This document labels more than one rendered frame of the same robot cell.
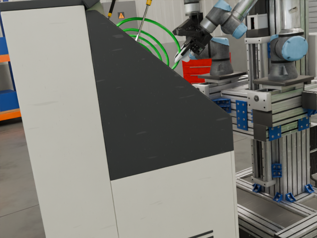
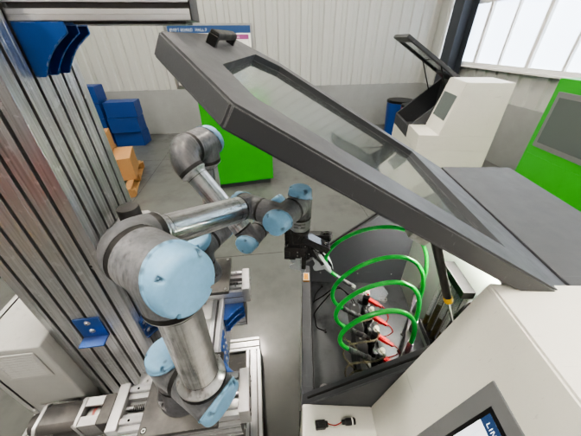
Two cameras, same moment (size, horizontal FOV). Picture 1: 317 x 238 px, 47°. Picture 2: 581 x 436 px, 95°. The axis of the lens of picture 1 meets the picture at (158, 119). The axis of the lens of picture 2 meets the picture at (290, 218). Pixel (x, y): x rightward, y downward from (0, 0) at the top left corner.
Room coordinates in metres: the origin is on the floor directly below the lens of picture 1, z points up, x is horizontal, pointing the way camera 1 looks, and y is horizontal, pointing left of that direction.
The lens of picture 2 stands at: (2.58, 0.03, 1.95)
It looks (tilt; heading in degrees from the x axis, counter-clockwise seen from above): 34 degrees down; 202
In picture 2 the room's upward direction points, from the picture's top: 1 degrees counter-clockwise
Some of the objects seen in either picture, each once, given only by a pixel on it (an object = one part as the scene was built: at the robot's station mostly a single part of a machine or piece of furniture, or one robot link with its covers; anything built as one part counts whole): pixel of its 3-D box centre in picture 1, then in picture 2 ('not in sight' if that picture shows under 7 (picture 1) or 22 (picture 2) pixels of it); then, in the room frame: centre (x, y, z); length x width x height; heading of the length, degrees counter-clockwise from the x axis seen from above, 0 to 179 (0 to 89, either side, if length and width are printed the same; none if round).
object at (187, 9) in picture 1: (191, 8); (299, 222); (1.89, -0.22, 1.44); 0.08 x 0.08 x 0.05
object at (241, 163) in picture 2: not in sight; (237, 137); (-1.03, -2.37, 0.65); 0.95 x 0.86 x 1.30; 127
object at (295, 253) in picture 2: (194, 25); (296, 241); (1.89, -0.23, 1.36); 0.09 x 0.08 x 0.12; 110
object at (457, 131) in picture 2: not in sight; (429, 120); (-1.70, 0.37, 1.00); 1.30 x 1.09 x 1.99; 15
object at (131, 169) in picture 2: not in sight; (104, 161); (0.02, -4.16, 0.39); 1.20 x 0.85 x 0.79; 41
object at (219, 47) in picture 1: (218, 47); (173, 362); (2.34, -0.43, 1.20); 0.13 x 0.12 x 0.14; 80
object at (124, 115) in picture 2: not in sight; (110, 116); (-1.50, -5.82, 0.61); 1.26 x 0.48 x 1.22; 119
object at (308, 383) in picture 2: not in sight; (306, 326); (1.88, -0.19, 0.87); 0.62 x 0.04 x 0.16; 20
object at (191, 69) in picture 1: (207, 80); not in sight; (6.16, -0.91, 0.43); 0.70 x 0.46 x 0.86; 54
